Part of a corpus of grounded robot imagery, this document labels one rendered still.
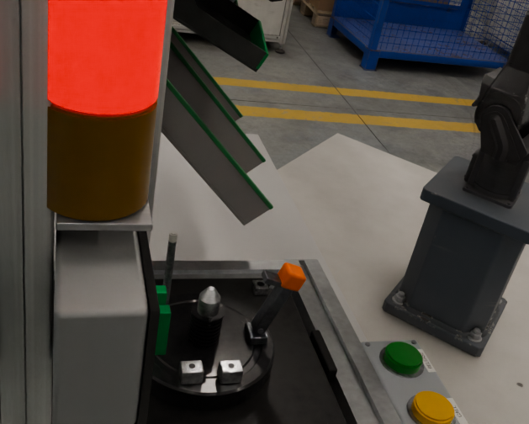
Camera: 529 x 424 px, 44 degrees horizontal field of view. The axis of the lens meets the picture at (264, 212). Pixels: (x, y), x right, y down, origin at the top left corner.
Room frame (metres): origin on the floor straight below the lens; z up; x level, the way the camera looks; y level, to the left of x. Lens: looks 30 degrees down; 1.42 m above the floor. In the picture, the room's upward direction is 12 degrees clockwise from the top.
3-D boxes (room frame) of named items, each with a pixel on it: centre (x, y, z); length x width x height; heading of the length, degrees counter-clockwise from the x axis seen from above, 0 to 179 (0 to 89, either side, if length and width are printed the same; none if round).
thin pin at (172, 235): (0.52, 0.08, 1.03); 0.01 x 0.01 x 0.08
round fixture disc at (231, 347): (0.48, 0.03, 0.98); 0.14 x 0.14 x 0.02
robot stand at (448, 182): (0.79, -0.29, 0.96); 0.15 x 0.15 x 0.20; 64
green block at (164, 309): (0.45, 0.07, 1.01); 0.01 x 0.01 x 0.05; 20
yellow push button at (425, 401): (0.47, -0.20, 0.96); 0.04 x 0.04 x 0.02
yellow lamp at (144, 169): (0.26, 0.08, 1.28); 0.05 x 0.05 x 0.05
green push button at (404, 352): (0.54, -0.17, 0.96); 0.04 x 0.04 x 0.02
